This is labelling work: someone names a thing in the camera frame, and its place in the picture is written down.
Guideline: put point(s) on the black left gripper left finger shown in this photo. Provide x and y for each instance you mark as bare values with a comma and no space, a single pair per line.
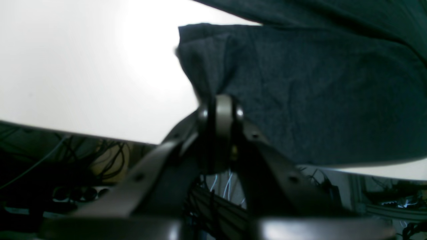
149,203

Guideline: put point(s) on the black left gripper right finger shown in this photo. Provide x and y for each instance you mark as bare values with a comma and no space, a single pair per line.
282,203

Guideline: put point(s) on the dark navy long-sleeve T-shirt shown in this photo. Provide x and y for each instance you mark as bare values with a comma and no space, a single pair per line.
329,82

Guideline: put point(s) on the aluminium frame rail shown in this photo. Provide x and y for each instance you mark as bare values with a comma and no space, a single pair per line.
390,198

